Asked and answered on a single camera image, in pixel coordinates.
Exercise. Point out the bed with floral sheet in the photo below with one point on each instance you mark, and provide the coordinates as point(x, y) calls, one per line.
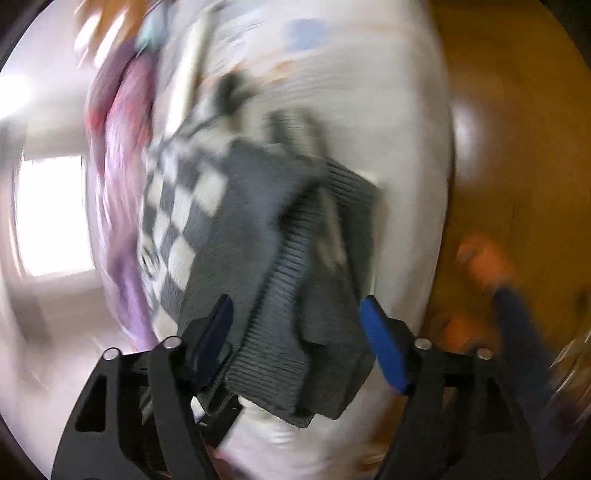
point(369, 115)

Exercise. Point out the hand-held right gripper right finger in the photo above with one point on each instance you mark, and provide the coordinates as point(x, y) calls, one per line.
point(383, 344)

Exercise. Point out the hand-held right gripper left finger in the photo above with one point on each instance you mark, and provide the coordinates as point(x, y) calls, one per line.
point(217, 325)

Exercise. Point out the purple floral quilt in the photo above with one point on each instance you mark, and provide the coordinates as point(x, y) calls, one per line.
point(120, 184)

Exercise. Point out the grey white checkered cardigan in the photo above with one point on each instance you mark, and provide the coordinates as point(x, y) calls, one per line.
point(258, 221)

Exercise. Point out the orange slipper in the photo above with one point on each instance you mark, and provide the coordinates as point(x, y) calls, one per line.
point(487, 261)

